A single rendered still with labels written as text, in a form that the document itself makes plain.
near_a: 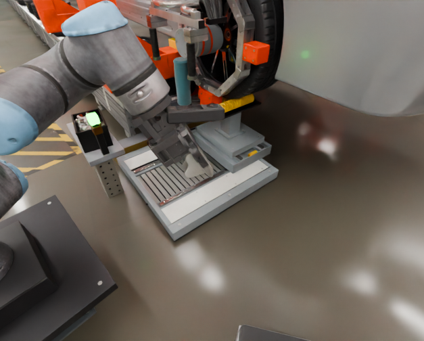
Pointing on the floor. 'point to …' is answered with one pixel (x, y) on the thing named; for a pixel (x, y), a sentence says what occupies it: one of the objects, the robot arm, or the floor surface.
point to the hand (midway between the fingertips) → (212, 170)
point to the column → (109, 178)
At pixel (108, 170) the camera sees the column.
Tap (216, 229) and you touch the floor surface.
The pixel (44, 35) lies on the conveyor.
